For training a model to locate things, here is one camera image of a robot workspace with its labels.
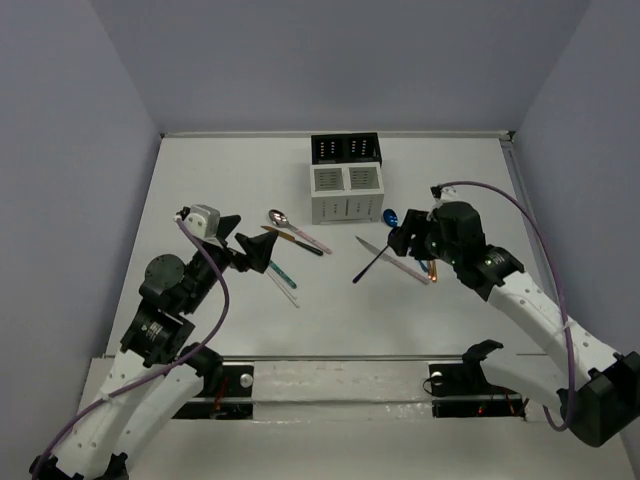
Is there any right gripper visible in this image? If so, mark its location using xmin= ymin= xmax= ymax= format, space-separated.
xmin=387 ymin=207 xmax=461 ymax=266

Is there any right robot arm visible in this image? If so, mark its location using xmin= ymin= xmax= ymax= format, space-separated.
xmin=387 ymin=201 xmax=639 ymax=447

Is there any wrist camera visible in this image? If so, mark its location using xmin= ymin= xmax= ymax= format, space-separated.
xmin=174 ymin=204 xmax=221 ymax=241
xmin=430 ymin=185 xmax=458 ymax=202

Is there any silver knife pink handle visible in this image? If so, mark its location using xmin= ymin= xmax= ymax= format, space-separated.
xmin=356 ymin=236 xmax=431 ymax=285

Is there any white utensil container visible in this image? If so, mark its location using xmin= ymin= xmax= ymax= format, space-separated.
xmin=310 ymin=162 xmax=385 ymax=225

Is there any silver spoon pink handle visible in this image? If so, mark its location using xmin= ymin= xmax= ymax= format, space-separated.
xmin=268 ymin=209 xmax=332 ymax=254

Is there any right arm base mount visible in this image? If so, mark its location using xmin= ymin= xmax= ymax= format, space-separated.
xmin=422 ymin=363 xmax=528 ymax=419

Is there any blue spoon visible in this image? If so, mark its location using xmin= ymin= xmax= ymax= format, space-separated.
xmin=382 ymin=208 xmax=398 ymax=228

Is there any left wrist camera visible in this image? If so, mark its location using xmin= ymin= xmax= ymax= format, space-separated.
xmin=174 ymin=204 xmax=221 ymax=241

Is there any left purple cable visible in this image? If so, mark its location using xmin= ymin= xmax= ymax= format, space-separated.
xmin=30 ymin=219 xmax=232 ymax=466

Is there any purple spoon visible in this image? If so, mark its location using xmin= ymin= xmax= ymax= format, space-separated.
xmin=352 ymin=237 xmax=402 ymax=284

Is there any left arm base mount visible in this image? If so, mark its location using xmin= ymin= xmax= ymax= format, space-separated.
xmin=173 ymin=362 xmax=254 ymax=420

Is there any white chopstick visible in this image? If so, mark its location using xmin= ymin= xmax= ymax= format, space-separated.
xmin=266 ymin=269 xmax=300 ymax=308

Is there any silver knife teal handle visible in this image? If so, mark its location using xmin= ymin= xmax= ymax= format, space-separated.
xmin=269 ymin=261 xmax=297 ymax=289

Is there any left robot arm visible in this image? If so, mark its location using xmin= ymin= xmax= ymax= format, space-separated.
xmin=29 ymin=205 xmax=278 ymax=479

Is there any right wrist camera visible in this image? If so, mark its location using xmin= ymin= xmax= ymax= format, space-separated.
xmin=430 ymin=185 xmax=458 ymax=202

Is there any gold fork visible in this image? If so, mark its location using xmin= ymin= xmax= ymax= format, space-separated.
xmin=426 ymin=260 xmax=438 ymax=283

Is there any black utensil container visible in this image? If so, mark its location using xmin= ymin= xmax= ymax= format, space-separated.
xmin=311 ymin=132 xmax=382 ymax=165

